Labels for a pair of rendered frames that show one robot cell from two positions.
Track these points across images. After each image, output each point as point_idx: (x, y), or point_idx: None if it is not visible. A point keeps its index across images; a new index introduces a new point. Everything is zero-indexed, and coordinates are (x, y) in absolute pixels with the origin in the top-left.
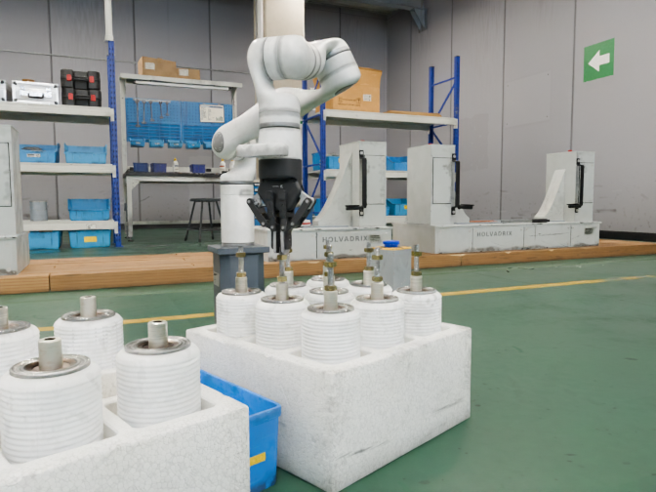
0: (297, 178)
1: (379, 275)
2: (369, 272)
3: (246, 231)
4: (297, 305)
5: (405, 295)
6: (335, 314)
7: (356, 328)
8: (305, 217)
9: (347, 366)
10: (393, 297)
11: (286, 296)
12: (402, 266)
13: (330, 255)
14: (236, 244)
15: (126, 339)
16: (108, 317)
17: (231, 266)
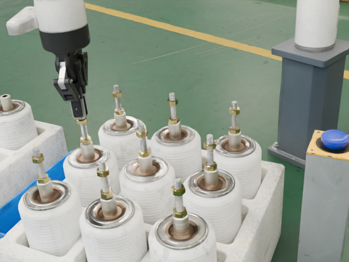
0: (55, 53)
1: (104, 191)
2: (204, 171)
3: (309, 34)
4: (72, 171)
5: (153, 227)
6: (22, 205)
7: (37, 227)
8: (72, 94)
9: (10, 251)
10: (118, 222)
11: (84, 156)
12: (327, 179)
13: (32, 150)
14: (298, 46)
15: (275, 90)
16: (2, 116)
17: (285, 70)
